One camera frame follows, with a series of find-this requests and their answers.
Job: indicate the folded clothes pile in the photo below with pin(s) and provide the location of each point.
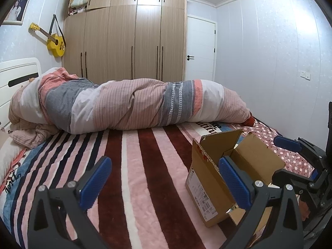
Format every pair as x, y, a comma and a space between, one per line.
77, 4

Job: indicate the pink striped pillow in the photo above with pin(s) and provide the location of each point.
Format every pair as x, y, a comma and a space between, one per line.
28, 136

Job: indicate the framed wall photo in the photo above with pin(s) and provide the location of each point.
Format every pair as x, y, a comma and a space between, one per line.
16, 10

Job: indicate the white bed headboard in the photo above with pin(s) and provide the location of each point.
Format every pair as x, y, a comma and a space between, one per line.
18, 72

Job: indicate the red cloth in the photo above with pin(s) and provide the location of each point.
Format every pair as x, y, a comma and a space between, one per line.
249, 121

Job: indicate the brown cardboard box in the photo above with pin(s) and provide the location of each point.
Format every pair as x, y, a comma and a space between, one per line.
207, 171

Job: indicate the rolled striped duvet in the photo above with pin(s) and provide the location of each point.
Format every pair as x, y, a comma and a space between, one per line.
124, 103

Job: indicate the white door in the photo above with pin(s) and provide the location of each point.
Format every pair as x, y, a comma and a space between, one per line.
201, 49

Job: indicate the cartoon print bedsheet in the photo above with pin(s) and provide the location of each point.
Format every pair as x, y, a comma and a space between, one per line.
15, 179

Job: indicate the white wall socket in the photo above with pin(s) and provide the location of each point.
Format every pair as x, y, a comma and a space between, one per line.
305, 74

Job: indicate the yellow guitar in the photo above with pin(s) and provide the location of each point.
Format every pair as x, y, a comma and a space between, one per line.
55, 45

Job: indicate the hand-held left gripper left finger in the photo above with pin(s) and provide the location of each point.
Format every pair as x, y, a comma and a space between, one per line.
96, 181

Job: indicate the striped fleece blanket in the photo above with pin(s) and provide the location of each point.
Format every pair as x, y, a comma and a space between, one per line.
145, 160

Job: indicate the pink polka dot sheet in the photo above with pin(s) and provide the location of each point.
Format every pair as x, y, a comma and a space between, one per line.
272, 134

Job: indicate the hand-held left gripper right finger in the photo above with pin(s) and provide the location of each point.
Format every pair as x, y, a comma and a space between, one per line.
234, 184

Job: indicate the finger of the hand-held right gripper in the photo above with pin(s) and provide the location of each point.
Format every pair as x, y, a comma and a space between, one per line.
288, 176
285, 142

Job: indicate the wooden wardrobe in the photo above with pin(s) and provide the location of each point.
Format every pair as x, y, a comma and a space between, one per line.
124, 36

